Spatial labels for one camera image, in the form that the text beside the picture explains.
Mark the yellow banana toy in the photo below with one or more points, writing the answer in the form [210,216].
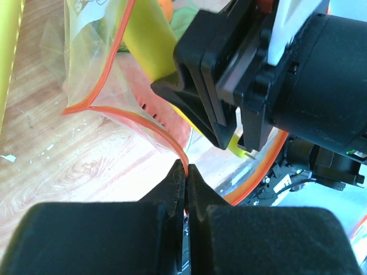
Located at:
[151,41]

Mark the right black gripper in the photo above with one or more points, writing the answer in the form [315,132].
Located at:
[225,61]

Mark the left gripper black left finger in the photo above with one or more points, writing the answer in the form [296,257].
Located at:
[141,237]

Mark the watermelon slice toy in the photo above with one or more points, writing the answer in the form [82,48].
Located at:
[161,111]

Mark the green cabbage toy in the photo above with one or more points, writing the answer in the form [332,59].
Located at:
[181,20]

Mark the small orange toy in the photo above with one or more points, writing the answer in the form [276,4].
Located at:
[167,7]

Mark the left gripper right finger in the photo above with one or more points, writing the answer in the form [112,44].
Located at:
[227,239]

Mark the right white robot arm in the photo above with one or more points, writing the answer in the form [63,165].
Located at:
[314,95]

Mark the clear zip top bag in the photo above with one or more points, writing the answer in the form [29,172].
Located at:
[80,48]

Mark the yellow plastic basket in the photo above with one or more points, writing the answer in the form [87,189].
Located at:
[11,18]

